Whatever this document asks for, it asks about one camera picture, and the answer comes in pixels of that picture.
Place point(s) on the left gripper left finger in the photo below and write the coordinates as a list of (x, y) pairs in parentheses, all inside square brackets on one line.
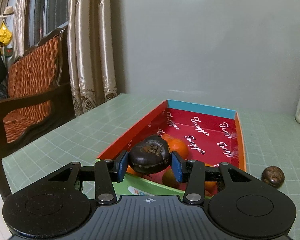
[(107, 172)]

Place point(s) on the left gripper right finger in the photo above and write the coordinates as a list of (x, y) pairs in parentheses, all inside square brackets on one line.
[(191, 172)]

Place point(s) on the red pink cardboard box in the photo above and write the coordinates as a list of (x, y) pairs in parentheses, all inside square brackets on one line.
[(211, 134)]

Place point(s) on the yellow hanging bag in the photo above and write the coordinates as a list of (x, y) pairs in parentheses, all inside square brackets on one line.
[(5, 35)]

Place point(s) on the small orange tangerine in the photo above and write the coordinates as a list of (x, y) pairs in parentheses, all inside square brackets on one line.
[(177, 145)]

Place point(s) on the dark brown chestnut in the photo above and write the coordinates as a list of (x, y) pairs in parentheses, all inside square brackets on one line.
[(273, 176)]

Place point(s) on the brown fruit in box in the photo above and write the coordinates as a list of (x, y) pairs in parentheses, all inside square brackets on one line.
[(168, 179)]

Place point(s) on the wooden cushioned bench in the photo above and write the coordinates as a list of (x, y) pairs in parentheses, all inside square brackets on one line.
[(39, 97)]

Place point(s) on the straw hat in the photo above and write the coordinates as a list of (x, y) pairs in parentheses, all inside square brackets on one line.
[(9, 10)]

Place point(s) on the dark purple mangosteen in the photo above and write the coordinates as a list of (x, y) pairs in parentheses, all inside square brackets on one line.
[(149, 156)]

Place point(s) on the beige satin curtain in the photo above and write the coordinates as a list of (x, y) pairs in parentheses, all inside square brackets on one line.
[(90, 54)]

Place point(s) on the green cutting mat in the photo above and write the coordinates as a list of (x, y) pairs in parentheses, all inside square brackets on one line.
[(270, 139)]

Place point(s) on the orange tangerine box right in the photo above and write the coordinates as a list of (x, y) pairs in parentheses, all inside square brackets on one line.
[(211, 179)]

